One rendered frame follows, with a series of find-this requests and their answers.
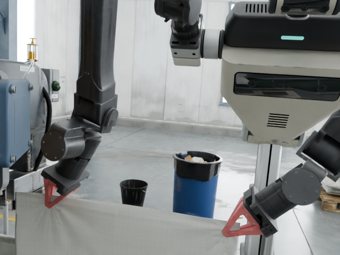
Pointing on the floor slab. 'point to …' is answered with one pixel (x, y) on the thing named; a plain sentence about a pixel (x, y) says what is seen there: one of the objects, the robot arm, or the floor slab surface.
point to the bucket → (133, 192)
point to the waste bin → (196, 183)
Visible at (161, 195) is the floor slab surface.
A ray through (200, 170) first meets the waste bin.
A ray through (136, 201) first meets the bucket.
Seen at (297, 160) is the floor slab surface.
